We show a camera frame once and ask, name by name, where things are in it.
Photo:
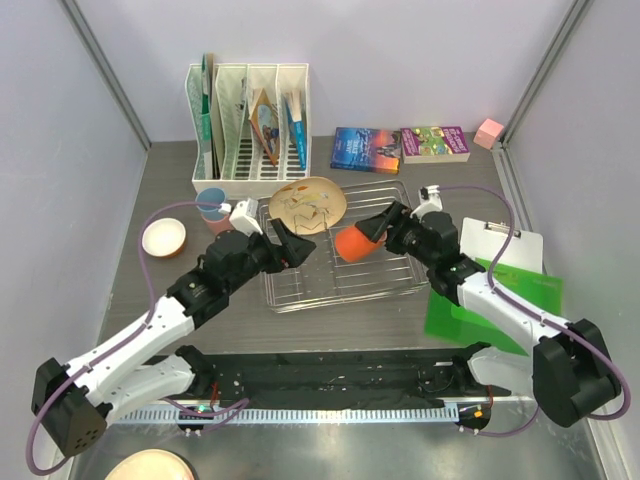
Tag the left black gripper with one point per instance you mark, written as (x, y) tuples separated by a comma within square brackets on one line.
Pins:
[(295, 249)]

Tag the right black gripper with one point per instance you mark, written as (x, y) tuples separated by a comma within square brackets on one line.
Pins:
[(377, 227)]

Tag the orange ceramic mug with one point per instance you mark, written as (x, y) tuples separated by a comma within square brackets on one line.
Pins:
[(352, 246)]

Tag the beige bird pattern plate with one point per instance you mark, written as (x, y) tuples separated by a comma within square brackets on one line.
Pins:
[(308, 206)]

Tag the pink plastic cup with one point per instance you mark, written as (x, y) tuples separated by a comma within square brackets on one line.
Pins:
[(217, 222)]

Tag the blue plastic cup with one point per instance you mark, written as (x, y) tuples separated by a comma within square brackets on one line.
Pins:
[(209, 202)]

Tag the orange white bowl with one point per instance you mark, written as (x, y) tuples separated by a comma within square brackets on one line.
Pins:
[(164, 238)]

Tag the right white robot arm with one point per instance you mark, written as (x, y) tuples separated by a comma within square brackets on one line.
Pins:
[(571, 375)]

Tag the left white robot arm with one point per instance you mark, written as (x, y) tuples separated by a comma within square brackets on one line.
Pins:
[(76, 401)]

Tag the dark blue paperback book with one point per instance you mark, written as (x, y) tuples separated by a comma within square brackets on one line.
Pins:
[(367, 150)]

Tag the purple green paperback book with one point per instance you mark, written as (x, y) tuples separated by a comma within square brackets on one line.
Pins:
[(434, 145)]

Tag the white clipboard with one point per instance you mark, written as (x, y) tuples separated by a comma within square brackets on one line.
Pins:
[(483, 240)]

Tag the green plastic folder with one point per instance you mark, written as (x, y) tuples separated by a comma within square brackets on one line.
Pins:
[(462, 327)]

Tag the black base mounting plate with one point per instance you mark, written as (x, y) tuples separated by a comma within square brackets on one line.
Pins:
[(348, 379)]

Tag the white mesh file organizer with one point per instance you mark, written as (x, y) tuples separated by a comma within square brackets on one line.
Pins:
[(244, 167)]

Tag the orange illustrated book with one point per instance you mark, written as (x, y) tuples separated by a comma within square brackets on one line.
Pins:
[(265, 124)]

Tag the pink cube block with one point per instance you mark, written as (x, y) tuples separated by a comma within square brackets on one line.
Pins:
[(488, 133)]

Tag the blue white book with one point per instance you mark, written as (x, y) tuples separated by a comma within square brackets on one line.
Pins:
[(297, 130)]

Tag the pink round object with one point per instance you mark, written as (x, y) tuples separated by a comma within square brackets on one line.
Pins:
[(152, 464)]

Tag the metal wire dish rack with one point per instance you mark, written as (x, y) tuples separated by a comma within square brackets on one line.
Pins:
[(345, 267)]

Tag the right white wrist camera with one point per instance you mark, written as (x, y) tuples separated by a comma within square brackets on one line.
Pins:
[(429, 201)]

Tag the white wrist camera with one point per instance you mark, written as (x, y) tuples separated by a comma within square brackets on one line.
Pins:
[(429, 201), (242, 217)]

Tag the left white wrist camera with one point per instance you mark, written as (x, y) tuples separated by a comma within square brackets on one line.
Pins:
[(242, 217)]

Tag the perforated cable duct rail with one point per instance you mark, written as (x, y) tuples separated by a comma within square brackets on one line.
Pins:
[(164, 413)]

